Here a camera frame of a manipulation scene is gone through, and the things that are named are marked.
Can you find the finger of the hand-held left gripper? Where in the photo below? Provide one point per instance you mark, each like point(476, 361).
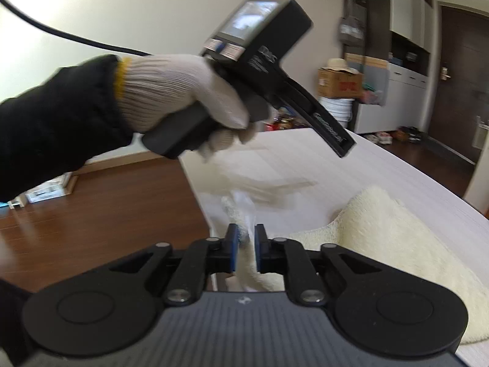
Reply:
point(345, 146)

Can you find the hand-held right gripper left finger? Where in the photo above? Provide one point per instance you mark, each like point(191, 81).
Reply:
point(232, 250)

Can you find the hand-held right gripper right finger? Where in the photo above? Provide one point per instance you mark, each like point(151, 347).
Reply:
point(260, 250)

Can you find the pale yellow towel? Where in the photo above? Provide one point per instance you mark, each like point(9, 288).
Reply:
point(382, 229)

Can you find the person's left hand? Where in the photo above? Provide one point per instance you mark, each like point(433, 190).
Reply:
point(172, 88)

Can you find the white plastic bucket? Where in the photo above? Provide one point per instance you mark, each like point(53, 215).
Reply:
point(338, 111)

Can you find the row of shoes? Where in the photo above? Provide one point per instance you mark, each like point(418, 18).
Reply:
point(397, 135)

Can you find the brown cardboard box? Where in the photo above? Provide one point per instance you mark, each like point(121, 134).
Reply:
point(340, 84)

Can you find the straw hat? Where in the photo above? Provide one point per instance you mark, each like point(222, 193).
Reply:
point(342, 65)

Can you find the grey hanging bag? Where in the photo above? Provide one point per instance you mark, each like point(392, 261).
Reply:
point(351, 23)

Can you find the grey and white cabinet unit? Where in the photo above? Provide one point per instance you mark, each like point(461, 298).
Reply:
point(405, 46)

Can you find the dark brown door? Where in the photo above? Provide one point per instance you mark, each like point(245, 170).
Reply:
point(462, 84)

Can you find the white box on floor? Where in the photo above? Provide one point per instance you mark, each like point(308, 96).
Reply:
point(49, 191)

